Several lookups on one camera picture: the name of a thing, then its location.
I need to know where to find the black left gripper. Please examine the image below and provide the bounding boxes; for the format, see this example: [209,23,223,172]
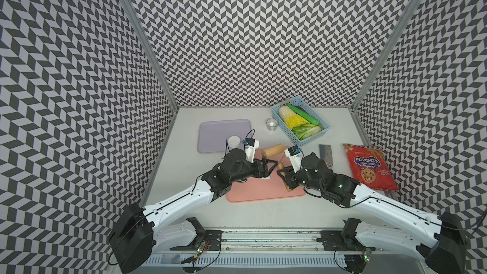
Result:
[230,157,278,183]

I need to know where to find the wooden rolling pin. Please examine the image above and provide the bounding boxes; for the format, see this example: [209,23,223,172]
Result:
[262,144,292,198]

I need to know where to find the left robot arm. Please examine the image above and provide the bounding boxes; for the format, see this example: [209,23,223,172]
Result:
[109,148,279,273]

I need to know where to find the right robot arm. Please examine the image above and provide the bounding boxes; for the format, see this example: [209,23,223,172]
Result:
[278,148,467,273]

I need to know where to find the stack of white dumpling wrappers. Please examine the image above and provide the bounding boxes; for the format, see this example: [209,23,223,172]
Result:
[227,135,242,149]

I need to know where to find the metal rectangular dough scraper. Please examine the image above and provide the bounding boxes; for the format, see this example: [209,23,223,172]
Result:
[319,145,334,169]

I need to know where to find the pink cutting board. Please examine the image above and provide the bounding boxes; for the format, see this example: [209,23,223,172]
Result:
[226,149,306,203]

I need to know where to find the green lettuce leaves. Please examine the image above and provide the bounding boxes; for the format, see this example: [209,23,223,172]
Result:
[292,124,323,141]

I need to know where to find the yellow napa cabbage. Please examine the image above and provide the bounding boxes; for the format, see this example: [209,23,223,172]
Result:
[279,105,309,130]

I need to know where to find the light blue perforated plastic basket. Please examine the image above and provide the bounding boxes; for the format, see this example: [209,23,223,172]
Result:
[271,96,330,147]

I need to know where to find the purple plastic tray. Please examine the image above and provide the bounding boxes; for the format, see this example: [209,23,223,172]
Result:
[197,119,251,153]

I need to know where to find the red snack bag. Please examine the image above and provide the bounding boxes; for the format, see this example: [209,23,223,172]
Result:
[342,144,399,191]

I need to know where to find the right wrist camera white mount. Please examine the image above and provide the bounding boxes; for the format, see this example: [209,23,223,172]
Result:
[284,145,303,173]

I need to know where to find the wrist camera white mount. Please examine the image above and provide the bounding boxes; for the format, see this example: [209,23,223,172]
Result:
[284,145,303,173]
[243,138,259,163]

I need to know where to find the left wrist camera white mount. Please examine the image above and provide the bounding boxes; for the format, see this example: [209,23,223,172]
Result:
[243,138,259,163]

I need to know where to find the metal base rail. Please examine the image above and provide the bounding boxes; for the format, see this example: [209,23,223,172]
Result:
[130,223,414,273]

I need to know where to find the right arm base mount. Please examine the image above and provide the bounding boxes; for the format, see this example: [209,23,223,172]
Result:
[316,218,376,252]

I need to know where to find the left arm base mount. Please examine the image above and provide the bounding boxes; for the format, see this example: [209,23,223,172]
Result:
[169,217,223,251]

